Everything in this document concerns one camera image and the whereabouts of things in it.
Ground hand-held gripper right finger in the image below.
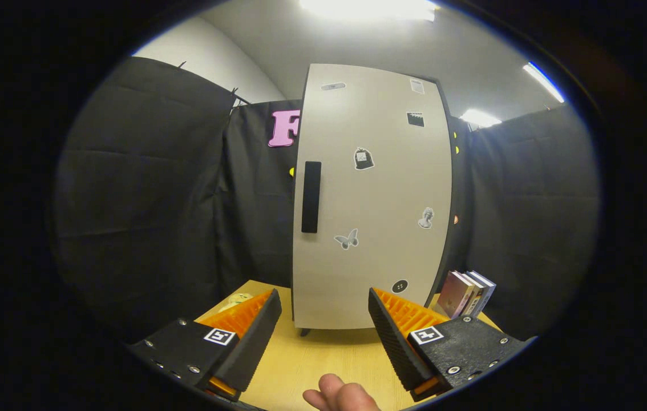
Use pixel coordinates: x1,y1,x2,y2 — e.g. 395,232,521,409
368,288,535,403

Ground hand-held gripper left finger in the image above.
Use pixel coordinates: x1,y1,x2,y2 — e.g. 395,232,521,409
130,288,282,403

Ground black door handle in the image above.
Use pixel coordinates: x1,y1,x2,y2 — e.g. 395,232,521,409
301,161,322,233

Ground yellow plush toy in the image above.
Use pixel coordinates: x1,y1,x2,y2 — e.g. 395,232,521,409
218,293,256,313

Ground dark grey cabinet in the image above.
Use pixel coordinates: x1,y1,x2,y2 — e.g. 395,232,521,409
291,63,458,337

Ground dark spine book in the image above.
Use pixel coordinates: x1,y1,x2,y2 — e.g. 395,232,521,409
460,272,485,318

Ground black backdrop cloth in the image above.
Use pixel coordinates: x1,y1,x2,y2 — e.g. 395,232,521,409
52,56,601,343

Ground small ceiling light panel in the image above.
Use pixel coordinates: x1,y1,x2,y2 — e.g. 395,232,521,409
460,108,502,128

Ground long ceiling strip light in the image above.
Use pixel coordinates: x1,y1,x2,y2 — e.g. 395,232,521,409
523,62,565,103

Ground large ceiling light panel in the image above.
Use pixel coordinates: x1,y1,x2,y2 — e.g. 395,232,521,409
300,0,438,22

